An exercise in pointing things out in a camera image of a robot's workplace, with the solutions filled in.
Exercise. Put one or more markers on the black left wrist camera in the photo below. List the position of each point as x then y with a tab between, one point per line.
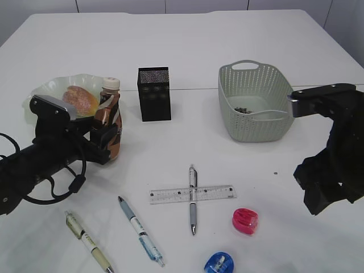
51	109

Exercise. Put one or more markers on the small paper scrap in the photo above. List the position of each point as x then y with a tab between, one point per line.
243	110

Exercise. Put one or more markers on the pale green glass plate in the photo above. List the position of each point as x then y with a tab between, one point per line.
56	87

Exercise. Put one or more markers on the black mesh pen holder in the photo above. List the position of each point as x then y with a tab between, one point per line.
154	95

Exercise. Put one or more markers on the beige grip clear pen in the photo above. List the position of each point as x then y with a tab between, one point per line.
81	234

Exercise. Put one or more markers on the blue grip white pen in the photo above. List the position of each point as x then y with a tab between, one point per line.
148	245

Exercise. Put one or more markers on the blue pencil sharpener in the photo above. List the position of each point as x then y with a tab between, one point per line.
219	262

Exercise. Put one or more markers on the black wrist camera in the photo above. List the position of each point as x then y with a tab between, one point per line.
51	109
328	100

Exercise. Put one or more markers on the silver grey grip pen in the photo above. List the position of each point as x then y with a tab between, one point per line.
192	198

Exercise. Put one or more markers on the pale green woven basket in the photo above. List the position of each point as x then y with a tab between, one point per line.
261	88

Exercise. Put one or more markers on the red pencil sharpener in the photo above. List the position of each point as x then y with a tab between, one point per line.
245	221

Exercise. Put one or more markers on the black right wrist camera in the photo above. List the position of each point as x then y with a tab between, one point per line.
328	100

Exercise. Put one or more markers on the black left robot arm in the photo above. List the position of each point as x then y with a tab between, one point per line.
18	179

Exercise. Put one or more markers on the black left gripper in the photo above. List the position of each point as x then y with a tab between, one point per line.
58	144

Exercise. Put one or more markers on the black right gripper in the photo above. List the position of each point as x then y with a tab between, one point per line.
335	173

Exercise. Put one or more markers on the clear plastic ruler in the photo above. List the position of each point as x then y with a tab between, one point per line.
166	196

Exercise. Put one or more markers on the brown coffee drink bottle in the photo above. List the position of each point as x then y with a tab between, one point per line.
108	113

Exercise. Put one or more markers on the sugared bread bun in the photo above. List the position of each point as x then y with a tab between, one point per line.
85	103

